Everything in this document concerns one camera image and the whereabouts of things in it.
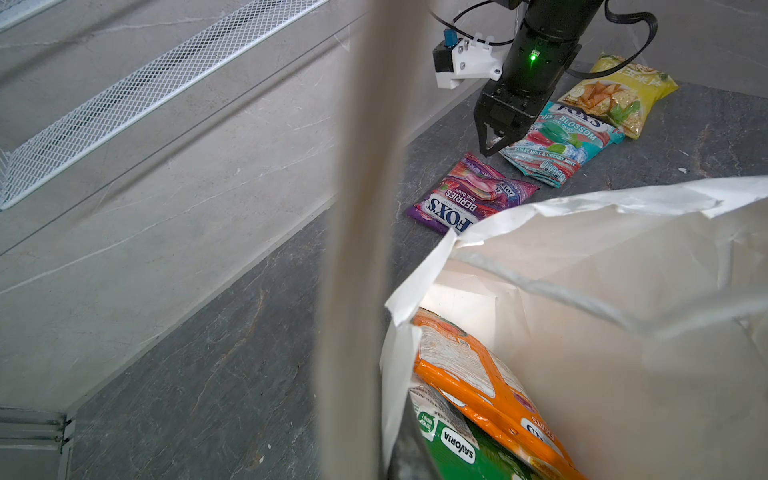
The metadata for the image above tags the teal red snack bag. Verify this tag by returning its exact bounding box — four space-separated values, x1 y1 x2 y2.
501 102 624 188

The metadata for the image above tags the white wire mesh basket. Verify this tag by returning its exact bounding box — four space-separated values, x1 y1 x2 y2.
1 0 325 210

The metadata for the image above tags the white floral paper bag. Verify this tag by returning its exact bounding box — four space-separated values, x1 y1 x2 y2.
314 1 767 479

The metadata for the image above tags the purple snack pack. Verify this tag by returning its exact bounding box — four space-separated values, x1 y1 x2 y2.
407 153 539 234

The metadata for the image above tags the yellow green snack bag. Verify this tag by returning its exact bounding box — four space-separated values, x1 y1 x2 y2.
559 63 679 139

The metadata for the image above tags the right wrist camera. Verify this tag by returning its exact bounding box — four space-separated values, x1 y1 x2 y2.
432 28 503 90

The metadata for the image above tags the green snack pack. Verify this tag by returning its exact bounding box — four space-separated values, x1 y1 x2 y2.
409 377 539 480

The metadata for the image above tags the orange snack pack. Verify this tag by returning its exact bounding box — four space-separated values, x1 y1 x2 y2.
412 308 584 479

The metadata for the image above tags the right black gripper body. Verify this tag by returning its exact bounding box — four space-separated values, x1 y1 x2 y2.
473 80 554 157

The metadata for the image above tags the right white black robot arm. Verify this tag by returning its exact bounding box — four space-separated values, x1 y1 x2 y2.
473 0 603 157

